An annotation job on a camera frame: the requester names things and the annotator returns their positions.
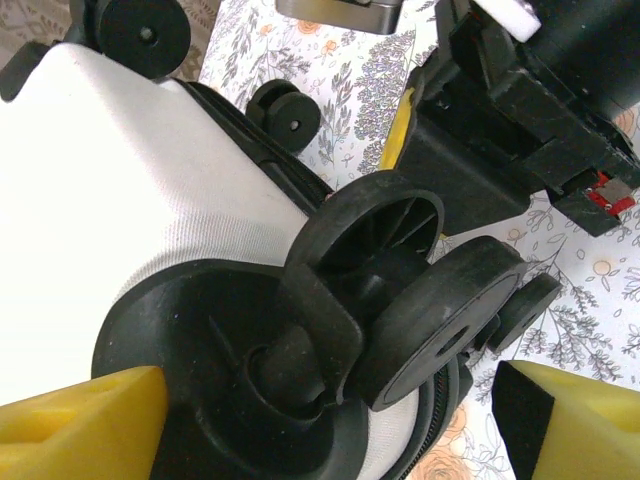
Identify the white hard-shell suitcase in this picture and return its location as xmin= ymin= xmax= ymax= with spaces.
xmin=0 ymin=0 xmax=564 ymax=480

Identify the floral tablecloth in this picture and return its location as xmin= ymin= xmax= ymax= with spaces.
xmin=189 ymin=0 xmax=640 ymax=480

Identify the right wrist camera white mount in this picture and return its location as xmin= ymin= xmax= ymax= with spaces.
xmin=274 ymin=0 xmax=544 ymax=44

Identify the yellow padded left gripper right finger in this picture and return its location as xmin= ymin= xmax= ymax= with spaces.
xmin=492 ymin=358 xmax=640 ymax=480

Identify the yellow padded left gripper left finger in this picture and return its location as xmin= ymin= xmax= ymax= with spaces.
xmin=0 ymin=364 xmax=170 ymax=480

